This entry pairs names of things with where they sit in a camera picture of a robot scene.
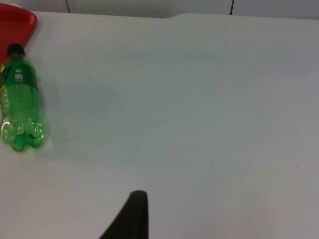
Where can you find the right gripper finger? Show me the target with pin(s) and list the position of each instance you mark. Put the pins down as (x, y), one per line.
(135, 219)

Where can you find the green plastic bottle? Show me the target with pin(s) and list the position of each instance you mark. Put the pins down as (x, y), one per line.
(22, 104)

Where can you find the red tray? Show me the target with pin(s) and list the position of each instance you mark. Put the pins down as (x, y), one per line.
(15, 25)

